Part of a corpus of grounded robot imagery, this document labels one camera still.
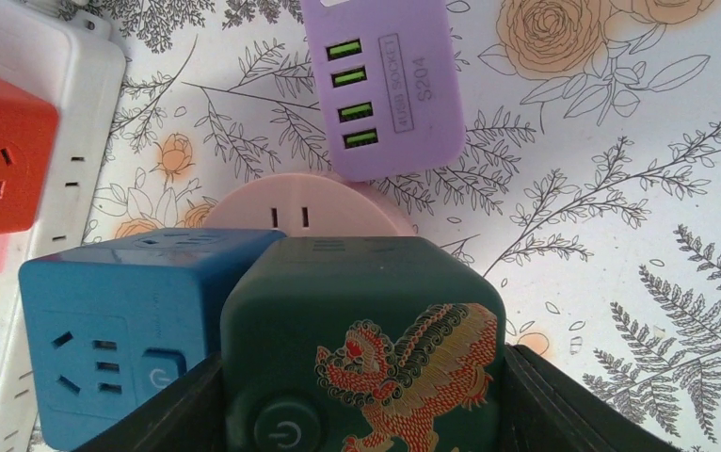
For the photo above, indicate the floral table mat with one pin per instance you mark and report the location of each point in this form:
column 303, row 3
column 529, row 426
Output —
column 588, row 190

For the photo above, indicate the red cube socket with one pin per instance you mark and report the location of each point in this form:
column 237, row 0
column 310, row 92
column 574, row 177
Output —
column 27, row 137

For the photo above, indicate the white multicolour power strip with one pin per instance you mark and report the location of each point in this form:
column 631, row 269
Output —
column 75, row 66

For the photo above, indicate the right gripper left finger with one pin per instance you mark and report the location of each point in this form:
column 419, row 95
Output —
column 188, row 415

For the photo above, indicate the purple power strip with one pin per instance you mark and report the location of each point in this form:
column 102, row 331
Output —
column 387, row 85

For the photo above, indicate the blue cube socket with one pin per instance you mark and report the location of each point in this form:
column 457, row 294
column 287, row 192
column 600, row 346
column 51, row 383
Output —
column 110, row 325

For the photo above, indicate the dark green cube socket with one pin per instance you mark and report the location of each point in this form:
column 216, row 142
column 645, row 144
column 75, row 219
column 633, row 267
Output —
column 362, row 344

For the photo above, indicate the pink round socket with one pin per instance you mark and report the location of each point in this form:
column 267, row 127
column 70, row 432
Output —
column 310, row 204

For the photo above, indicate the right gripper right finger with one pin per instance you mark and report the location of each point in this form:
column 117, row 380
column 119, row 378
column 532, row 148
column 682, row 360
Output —
column 543, row 409

